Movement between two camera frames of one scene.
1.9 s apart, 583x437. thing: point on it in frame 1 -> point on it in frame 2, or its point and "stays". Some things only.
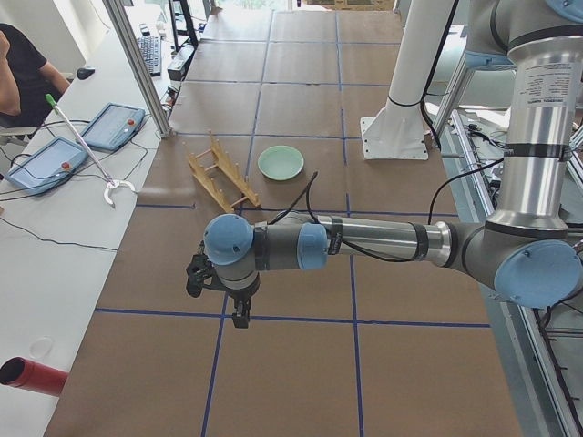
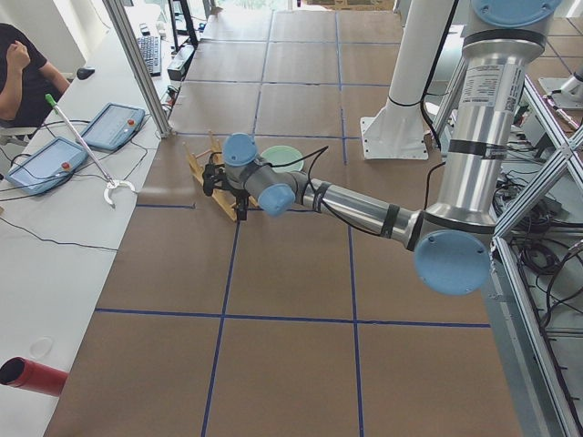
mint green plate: (281, 162) stays
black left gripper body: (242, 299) -> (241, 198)
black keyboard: (150, 50) stays
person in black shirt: (25, 79) stays
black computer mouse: (83, 73) stays
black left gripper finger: (240, 320) -> (241, 214)
